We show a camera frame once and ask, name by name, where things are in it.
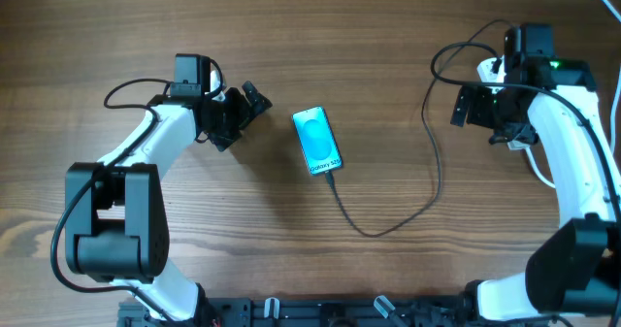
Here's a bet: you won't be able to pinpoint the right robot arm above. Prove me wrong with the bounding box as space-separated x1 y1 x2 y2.
451 23 620 325

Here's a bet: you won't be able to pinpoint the white power strip cord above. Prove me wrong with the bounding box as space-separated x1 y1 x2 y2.
521 62 621 190

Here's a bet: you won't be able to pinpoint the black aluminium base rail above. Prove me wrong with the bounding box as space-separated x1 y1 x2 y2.
116 295 486 327

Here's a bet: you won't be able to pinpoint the teal Samsung Galaxy smartphone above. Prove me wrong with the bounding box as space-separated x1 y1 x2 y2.
292 106 343 176

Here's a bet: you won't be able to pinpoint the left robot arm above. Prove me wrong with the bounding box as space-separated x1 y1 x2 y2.
50 53 273 326

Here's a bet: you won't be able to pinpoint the white power strip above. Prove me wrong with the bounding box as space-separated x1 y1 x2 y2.
476 57 529 150

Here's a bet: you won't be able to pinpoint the black USB charging cable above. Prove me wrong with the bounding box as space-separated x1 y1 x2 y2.
323 18 515 239

